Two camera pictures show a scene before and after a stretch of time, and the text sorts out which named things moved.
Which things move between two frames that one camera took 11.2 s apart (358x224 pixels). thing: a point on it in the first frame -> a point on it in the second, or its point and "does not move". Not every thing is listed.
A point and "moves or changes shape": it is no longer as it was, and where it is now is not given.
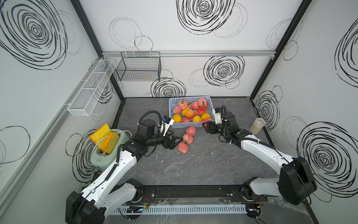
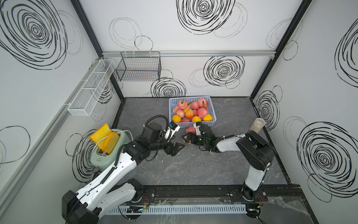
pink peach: [182, 147] moves or changes shape
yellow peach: [205, 115] does not move
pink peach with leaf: [182, 106] does not move
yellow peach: [176, 118] does not move
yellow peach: [196, 118] does not move
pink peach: [207, 120] -> [202, 112]
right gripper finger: [209, 126] -> [188, 136]
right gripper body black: [223, 131] -> [198, 140]
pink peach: [203, 102] does not move
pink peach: [177, 110] does not move
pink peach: [191, 130] does not move
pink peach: [195, 105] does not move
